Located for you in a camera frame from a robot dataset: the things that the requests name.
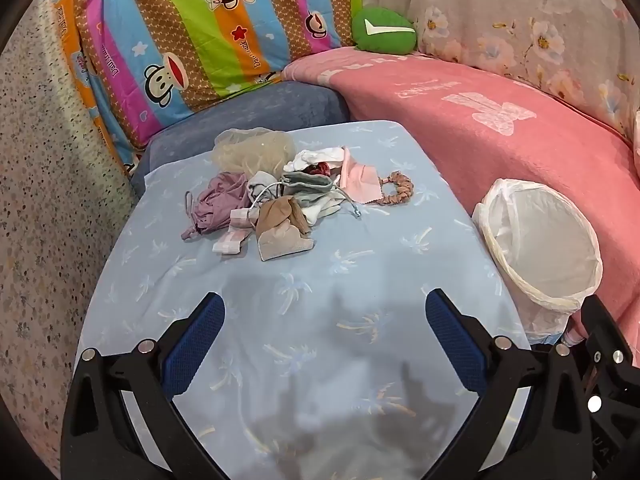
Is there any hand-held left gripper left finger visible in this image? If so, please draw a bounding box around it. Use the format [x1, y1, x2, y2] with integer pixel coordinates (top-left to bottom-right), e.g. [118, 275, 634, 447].
[60, 292, 226, 480]

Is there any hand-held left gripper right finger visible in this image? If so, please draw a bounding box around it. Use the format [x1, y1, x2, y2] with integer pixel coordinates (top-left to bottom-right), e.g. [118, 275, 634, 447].
[425, 288, 593, 480]

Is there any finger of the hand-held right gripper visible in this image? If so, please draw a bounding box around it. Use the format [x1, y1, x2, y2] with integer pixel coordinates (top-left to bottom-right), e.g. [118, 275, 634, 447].
[580, 294, 637, 391]

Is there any pink white checked cloth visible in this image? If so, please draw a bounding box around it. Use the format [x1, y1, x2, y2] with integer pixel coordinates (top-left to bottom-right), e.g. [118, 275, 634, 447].
[212, 208, 258, 255]

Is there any white bag lined trash bin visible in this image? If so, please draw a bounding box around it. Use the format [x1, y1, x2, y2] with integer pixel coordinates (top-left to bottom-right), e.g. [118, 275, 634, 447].
[472, 177, 604, 346]

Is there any beige stocking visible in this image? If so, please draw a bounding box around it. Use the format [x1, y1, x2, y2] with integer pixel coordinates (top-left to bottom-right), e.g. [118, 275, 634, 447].
[256, 196, 315, 262]

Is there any purple cloth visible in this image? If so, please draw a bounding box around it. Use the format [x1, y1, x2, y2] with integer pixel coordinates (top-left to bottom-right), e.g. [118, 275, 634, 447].
[181, 171, 252, 241]

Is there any grey white sock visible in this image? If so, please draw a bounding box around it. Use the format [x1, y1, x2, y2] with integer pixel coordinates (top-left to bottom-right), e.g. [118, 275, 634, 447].
[247, 171, 281, 206]

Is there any grey drawstring pouch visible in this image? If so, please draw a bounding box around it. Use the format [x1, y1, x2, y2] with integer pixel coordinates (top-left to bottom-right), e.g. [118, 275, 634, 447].
[280, 171, 362, 220]

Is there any light blue palm print tablecloth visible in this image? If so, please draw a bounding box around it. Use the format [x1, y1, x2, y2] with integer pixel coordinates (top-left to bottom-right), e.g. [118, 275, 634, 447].
[75, 120, 531, 480]

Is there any pink brown scrunchie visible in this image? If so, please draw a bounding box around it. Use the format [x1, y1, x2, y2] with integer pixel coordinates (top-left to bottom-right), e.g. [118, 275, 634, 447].
[372, 170, 416, 207]

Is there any beige mesh net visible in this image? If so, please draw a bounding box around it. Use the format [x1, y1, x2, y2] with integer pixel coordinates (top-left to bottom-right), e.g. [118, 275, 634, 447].
[212, 127, 297, 181]

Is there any pink blanket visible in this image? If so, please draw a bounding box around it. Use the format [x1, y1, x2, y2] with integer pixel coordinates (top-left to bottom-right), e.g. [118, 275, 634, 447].
[282, 46, 640, 341]

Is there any blue grey cushion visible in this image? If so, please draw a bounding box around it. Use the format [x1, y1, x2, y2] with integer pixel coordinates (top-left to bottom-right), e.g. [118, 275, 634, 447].
[130, 80, 351, 196]

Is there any green check mark cushion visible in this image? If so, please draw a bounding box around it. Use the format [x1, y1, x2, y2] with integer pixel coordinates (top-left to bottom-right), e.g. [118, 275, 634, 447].
[351, 7, 419, 54]

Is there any striped monkey print pillow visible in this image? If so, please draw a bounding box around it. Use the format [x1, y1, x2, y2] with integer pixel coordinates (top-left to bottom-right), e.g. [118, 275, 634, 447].
[50, 0, 363, 161]

